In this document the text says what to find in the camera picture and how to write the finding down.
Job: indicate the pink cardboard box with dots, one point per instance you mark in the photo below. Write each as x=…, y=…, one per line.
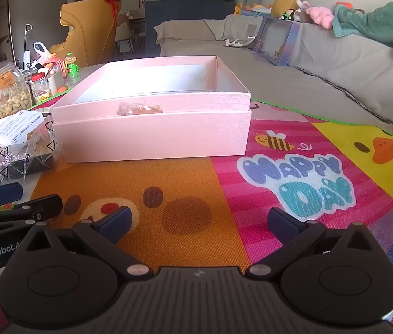
x=154, y=135

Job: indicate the clear plastic bag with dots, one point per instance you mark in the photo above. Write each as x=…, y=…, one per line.
x=1, y=167
x=43, y=146

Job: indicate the green drink bottle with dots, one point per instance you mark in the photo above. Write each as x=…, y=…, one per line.
x=73, y=73

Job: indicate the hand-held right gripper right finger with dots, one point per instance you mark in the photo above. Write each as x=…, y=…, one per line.
x=282, y=225

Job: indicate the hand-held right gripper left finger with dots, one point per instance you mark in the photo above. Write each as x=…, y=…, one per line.
x=117, y=223

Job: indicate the small jar with red lid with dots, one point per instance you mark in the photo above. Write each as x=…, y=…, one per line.
x=41, y=90

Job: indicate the glass jar of peanuts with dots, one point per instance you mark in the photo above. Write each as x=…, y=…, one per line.
x=5, y=101

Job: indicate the white bunny plush toy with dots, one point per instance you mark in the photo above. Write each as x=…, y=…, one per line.
x=302, y=8

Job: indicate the white stick vacuum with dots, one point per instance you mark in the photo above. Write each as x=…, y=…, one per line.
x=26, y=48

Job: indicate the orange carrot toy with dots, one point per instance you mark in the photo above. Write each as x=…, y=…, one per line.
x=63, y=89

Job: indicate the colourful cartoon play mat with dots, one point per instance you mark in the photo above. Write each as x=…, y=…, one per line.
x=189, y=181

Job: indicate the yellow armchair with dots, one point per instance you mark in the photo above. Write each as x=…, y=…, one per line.
x=85, y=31

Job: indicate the teal blanket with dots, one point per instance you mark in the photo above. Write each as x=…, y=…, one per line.
x=377, y=21

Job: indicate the white dining chair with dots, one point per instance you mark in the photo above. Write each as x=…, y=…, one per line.
x=125, y=33

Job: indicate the white printed packet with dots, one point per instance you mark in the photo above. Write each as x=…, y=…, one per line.
x=19, y=125

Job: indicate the grey sofa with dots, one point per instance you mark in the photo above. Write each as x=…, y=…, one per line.
x=339, y=66

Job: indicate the purple window gift box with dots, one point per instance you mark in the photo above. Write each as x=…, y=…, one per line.
x=276, y=41

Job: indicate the pink plush toy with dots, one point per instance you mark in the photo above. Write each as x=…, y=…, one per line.
x=319, y=17

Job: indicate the white plastic bag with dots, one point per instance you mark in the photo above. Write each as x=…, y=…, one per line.
x=43, y=52

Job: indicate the clear plastic wrapper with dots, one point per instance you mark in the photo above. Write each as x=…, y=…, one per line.
x=234, y=42

